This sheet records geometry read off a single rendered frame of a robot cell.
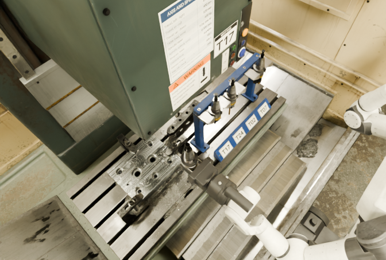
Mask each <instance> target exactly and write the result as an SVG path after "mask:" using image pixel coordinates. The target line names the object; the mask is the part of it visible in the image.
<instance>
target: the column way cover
mask: <svg viewBox="0 0 386 260"><path fill-rule="evenodd" d="M33 71H34V72H35V74H36V76H34V77H32V78H31V79H29V80H28V81H26V80H25V79H24V78H23V77H22V78H20V79H19V80H20V81H21V82H22V84H23V85H24V86H25V87H26V88H27V89H28V90H29V92H30V93H31V94H32V95H33V96H34V97H35V98H36V100H37V101H38V102H39V103H40V104H41V105H42V106H43V108H45V109H46V110H48V111H49V113H50V114H51V115H52V116H53V117H54V118H55V119H56V121H57V122H58V123H59V124H60V126H61V127H62V128H65V129H66V130H67V132H68V133H69V134H70V136H71V137H72V138H73V139H74V140H75V141H76V142H77V143H78V142H79V141H81V140H82V139H83V138H84V137H86V136H87V135H88V134H90V133H91V132H92V131H93V130H95V129H96V128H97V127H98V126H100V125H101V124H102V123H103V122H104V121H106V120H107V119H109V118H110V117H111V116H112V115H114V114H113V113H112V112H111V111H110V110H109V109H107V108H106V107H105V106H104V105H103V104H102V103H101V102H100V101H99V100H97V99H96V98H95V97H94V96H92V95H91V94H90V93H89V92H88V91H87V90H86V89H85V88H84V87H82V86H81V85H80V84H79V83H78V82H77V81H76V80H75V79H74V78H72V77H71V76H70V75H69V74H68V73H66V71H65V70H64V69H62V68H61V67H60V66H59V65H58V64H56V63H55V62H54V61H53V60H52V59H50V60H49V61H47V62H46V63H44V64H42V65H41V66H39V67H37V68H36V69H35V70H33Z"/></svg>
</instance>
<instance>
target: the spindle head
mask: <svg viewBox="0 0 386 260"><path fill-rule="evenodd" d="M176 1H178V0H2V2H3V3H4V5H5V6H6V7H7V9H8V11H9V12H10V13H11V15H12V16H13V18H14V19H15V20H16V22H17V23H18V25H19V26H20V28H21V29H22V31H23V32H24V33H25V35H26V36H27V38H28V39H30V40H31V42H33V43H34V44H35V45H36V46H37V47H39V48H40V49H41V50H42V51H43V52H44V53H45V54H46V55H48V56H49V57H50V58H51V59H52V60H53V61H54V62H55V63H56V64H58V65H59V66H60V67H61V68H62V69H64V70H65V71H66V73H68V74H69V75H70V76H71V77H72V78H74V79H75V80H76V81H77V82H78V83H79V84H80V85H81V86H82V87H84V88H85V89H86V90H87V91H88V92H89V93H90V94H91V95H92V96H94V97H95V98H96V99H97V100H99V101H100V102H101V103H102V104H103V105H104V106H105V107H106V108H107V109H109V110H110V111H111V112H112V113H113V114H114V115H115V116H116V117H117V118H119V119H120V120H121V121H122V122H123V123H124V124H125V125H126V126H127V127H129V128H130V129H131V130H132V131H133V132H135V133H136V134H137V135H138V136H139V137H140V138H142V139H143V140H144V141H146V140H147V139H149V138H150V137H151V136H152V135H153V134H154V133H155V132H156V131H158V130H159V129H160V128H161V127H162V126H164V125H165V124H166V123H167V122H168V121H169V120H170V119H171V118H172V117H174V116H175V115H176V114H177V113H178V112H179V111H180V110H181V109H182V108H184V107H185V106H186V105H187V104H188V103H189V102H190V101H192V100H193V99H194V98H195V97H196V96H197V95H198V94H200V93H201V92H202V91H203V90H204V89H205V88H206V87H207V86H209V85H210V84H211V83H212V82H213V81H214V80H215V79H216V78H217V77H218V76H220V75H221V70H222V54H223V52H225V51H226V50H227V49H229V59H228V67H227V68H229V63H230V61H231V59H230V55H231V53H232V52H231V51H230V48H231V46H232V45H233V44H234V43H236V44H237V46H236V49H235V50H234V52H236V55H235V57H234V58H233V59H234V60H235V62H236V59H237V49H238V39H239V34H240V23H241V14H242V9H243V8H245V7H246V6H247V5H248V4H250V3H251V2H252V0H214V38H215V37H216V36H217V35H219V34H220V33H222V32H223V31H224V30H225V29H226V28H228V27H229V26H230V25H231V24H233V23H234V22H235V21H236V20H238V23H237V34H236V40H235V41H234V42H233V43H232V44H230V45H229V46H228V47H227V48H226V49H225V50H224V51H222V52H221V53H220V54H219V55H218V56H216V57H215V58H214V43H213V50H212V51H211V52H210V80H209V81H208V82H207V83H205V84H204V85H203V86H202V87H201V88H200V89H198V90H197V92H195V93H194V94H193V95H192V96H190V97H189V98H188V99H187V100H186V101H185V102H184V103H183V104H181V105H180V106H179V107H178V108H177V109H176V110H175V111H173V108H172V102H171V97H170V93H169V86H170V85H171V83H170V79H169V73H168V67H167V61H166V56H165V50H164V44H163V38H162V34H161V27H160V21H159V15H158V13H159V12H161V11H162V10H164V9H166V8H167V7H168V6H170V5H172V4H173V3H175V2H176ZM208 54H209V53H208ZM208 54H207V55H208ZM207 55H206V56H207ZM206 56H205V57H206ZM205 57H204V58H205ZM201 60H202V59H201ZM201 60H200V61H201ZM200 61H198V62H200ZM198 62H197V63H198ZM195 65H196V64H195ZM195 65H194V66H195ZM192 67H193V66H192ZM192 67H191V68H192ZM191 68H190V69H191ZM190 69H189V70H190ZM189 70H188V71H189ZM186 72H187V71H186ZM186 72H185V73H186ZM185 73H184V74H185ZM184 74H182V75H181V76H180V77H182V76H183V75H184ZM180 77H179V78H180ZM179 78H178V79H179ZM175 81H177V79H176V80H175ZM175 81H174V82H175ZM174 82H173V83H174ZM173 83H172V84H173Z"/></svg>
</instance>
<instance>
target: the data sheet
mask: <svg viewBox="0 0 386 260"><path fill-rule="evenodd" d="M158 15H159V21H160V27H161V34H162V38H163V44H164V50H165V56H166V61H167V67H168V73H169V79H170V83H171V84H172V83H173V82H174V81H175V80H176V79H178V78H179V77H180V76H181V75H182V74H184V73H185V72H186V71H188V70H189V69H190V68H191V67H192V66H194V65H195V64H196V63H197V62H198V61H200V60H201V59H202V58H204V57H205V56H206V55H207V54H208V53H210V52H211V51H212V50H213V43H214V0H178V1H176V2H175V3H173V4H172V5H170V6H168V7H167V8H166V9H164V10H162V11H161V12H159V13H158Z"/></svg>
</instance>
